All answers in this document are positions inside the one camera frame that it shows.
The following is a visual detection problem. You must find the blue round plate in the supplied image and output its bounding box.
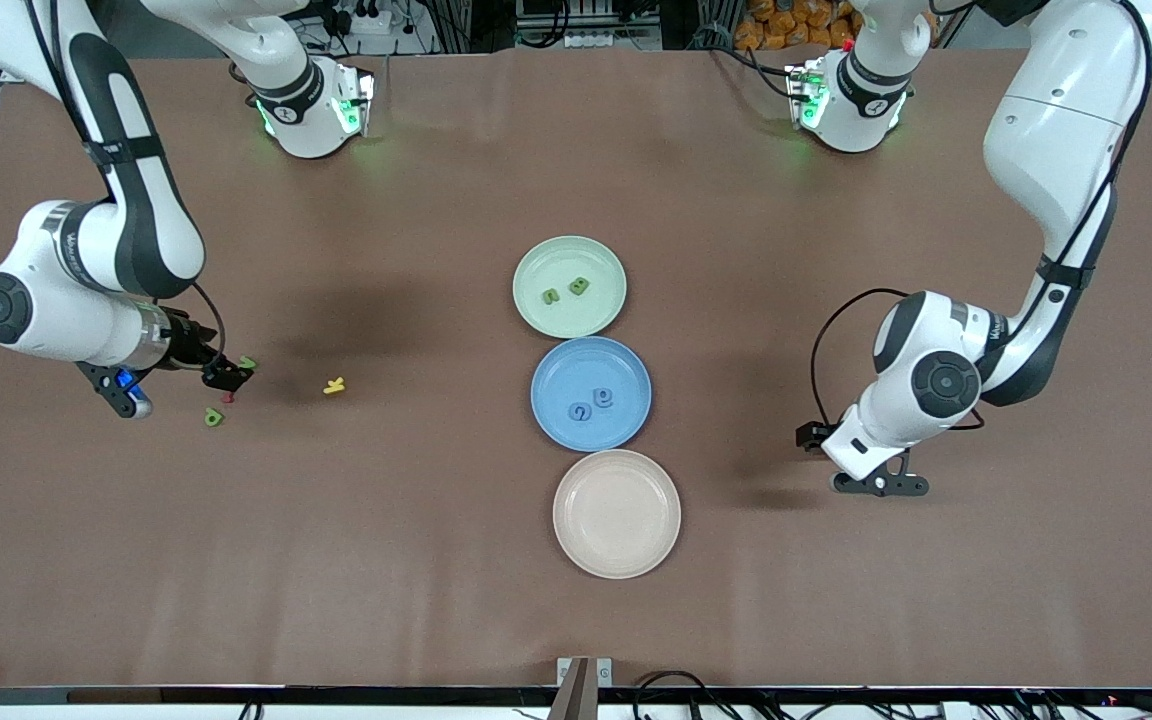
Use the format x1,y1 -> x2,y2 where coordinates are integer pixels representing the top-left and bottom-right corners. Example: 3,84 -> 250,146
530,336 -> 653,453

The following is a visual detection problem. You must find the black cable loop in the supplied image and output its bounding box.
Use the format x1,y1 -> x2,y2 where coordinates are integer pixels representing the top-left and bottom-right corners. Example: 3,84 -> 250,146
633,670 -> 742,720

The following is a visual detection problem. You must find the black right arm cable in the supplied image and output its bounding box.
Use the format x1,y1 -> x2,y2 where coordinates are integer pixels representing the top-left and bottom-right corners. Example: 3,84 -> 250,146
24,0 -> 229,371

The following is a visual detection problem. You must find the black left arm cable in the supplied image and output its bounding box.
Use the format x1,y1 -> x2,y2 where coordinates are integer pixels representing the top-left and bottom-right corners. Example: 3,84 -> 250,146
809,0 -> 1152,433

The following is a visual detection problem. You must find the white power strip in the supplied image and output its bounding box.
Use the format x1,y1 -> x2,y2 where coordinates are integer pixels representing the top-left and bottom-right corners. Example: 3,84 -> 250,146
331,5 -> 392,36

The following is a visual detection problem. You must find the brown table cover sheet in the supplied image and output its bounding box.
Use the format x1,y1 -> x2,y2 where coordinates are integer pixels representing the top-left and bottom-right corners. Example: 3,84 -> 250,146
0,45 -> 1152,691

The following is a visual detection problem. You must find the beige round plate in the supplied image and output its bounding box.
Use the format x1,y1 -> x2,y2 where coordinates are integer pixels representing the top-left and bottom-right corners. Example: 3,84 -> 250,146
552,449 -> 682,580

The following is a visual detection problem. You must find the pale green round plate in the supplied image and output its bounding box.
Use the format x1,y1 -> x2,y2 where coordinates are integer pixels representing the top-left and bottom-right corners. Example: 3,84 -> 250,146
512,235 -> 628,340

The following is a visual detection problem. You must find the metal table edge bracket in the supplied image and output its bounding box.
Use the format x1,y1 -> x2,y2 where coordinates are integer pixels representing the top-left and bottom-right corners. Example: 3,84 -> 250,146
548,657 -> 614,720

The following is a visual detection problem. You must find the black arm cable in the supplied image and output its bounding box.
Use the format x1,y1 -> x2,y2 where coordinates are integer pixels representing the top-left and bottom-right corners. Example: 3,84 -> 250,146
24,0 -> 229,371
809,0 -> 1152,433

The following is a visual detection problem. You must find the orange packaged goods pile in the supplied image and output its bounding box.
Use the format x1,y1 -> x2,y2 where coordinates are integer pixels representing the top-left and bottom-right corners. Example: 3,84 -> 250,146
733,0 -> 940,51

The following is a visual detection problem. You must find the silver arm base connector box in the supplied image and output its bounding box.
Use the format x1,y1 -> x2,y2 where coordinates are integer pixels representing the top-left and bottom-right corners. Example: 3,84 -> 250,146
784,62 -> 830,129
331,65 -> 377,138

